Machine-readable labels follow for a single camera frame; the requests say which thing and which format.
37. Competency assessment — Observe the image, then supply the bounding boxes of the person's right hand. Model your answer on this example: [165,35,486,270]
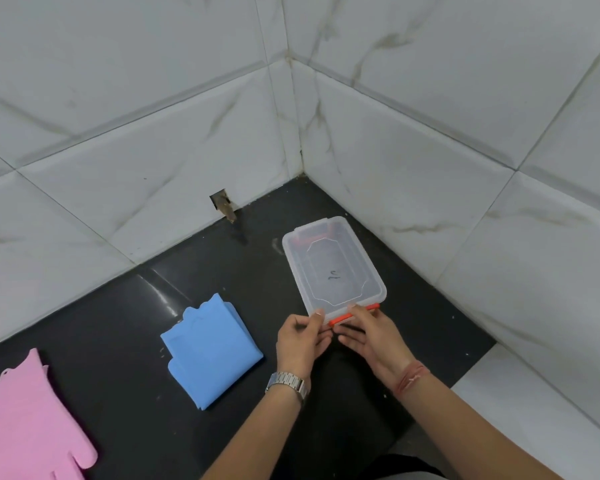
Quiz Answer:
[336,304,422,389]

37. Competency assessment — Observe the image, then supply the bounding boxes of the person's left hand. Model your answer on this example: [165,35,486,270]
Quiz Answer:
[276,309,334,380]

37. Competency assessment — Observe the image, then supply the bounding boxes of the clear plastic box orange latches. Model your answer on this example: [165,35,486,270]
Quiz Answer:
[282,216,388,328]

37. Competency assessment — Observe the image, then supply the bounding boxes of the person's right forearm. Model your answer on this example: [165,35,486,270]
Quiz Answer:
[396,366,567,480]

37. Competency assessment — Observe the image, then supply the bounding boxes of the person's left forearm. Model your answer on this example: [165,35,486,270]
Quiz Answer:
[201,390,307,480]

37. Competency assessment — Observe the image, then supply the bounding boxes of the silver metal wristwatch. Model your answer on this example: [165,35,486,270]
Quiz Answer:
[265,372,311,403]

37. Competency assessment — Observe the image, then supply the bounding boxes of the blue folded cloth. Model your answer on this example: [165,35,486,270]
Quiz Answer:
[160,293,265,412]

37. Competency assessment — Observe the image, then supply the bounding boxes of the person's black clothing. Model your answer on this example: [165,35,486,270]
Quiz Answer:
[359,453,447,480]

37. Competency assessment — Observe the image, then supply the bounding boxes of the pink rubber glove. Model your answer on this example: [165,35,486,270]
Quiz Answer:
[0,348,99,480]

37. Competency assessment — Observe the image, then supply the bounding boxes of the red thread bracelet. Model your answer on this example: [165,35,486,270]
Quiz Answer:
[393,360,431,400]

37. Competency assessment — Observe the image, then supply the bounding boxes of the brown pipe stub wall hole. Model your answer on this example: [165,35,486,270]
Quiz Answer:
[209,187,239,225]

